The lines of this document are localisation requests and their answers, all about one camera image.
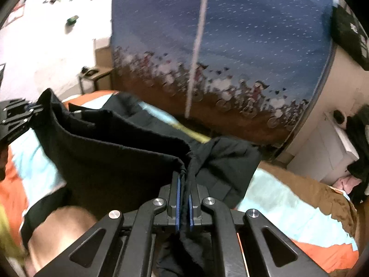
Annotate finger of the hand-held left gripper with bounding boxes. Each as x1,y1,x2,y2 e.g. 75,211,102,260
24,103,44,119

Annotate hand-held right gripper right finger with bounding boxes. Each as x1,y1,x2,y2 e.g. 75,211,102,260
188,183,329,277

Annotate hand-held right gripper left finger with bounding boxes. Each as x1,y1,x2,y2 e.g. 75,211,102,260
35,172,182,277

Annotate black pants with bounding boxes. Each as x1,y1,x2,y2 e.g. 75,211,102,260
21,88,261,277

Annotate pile of dark clothes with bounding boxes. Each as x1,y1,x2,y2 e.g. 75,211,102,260
345,107,369,205

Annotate small side table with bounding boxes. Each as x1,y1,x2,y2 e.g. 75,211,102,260
78,66,114,94

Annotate orange and blue striped blanket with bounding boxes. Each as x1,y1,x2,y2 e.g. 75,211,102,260
0,90,359,266

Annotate person's bare leg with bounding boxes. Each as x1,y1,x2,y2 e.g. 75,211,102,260
24,206,98,277

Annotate brown fuzzy blanket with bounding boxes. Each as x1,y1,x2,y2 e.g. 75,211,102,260
258,162,359,237

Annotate white cabinet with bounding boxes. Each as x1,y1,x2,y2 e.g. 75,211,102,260
288,111,361,185

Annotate pink cloth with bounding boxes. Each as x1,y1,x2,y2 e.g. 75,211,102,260
331,176,362,194

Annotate small black item on cabinet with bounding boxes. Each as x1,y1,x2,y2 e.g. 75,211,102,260
333,110,347,128

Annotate blue printed curtain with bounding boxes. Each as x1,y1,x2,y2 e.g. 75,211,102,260
111,0,338,151

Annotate black printed cloth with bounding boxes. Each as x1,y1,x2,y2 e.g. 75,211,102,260
330,5,369,71

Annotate colourful wall poster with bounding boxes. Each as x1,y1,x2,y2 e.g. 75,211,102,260
4,0,35,28

